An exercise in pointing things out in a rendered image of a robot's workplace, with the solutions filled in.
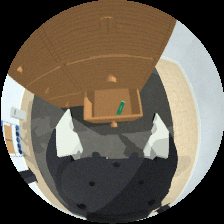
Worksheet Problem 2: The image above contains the brown wooden drawer front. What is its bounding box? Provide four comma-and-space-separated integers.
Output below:
66, 54, 154, 91
26, 66, 79, 99
47, 93, 84, 108
42, 0, 172, 61
8, 29, 58, 86
84, 88, 143, 127

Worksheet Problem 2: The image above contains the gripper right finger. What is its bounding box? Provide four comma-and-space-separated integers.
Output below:
143, 113, 178, 190

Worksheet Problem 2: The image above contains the tan wooden chest of drawers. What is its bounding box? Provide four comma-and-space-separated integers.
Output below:
7, 17, 177, 108

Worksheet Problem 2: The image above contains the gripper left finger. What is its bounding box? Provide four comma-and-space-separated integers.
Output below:
46, 109, 83, 192

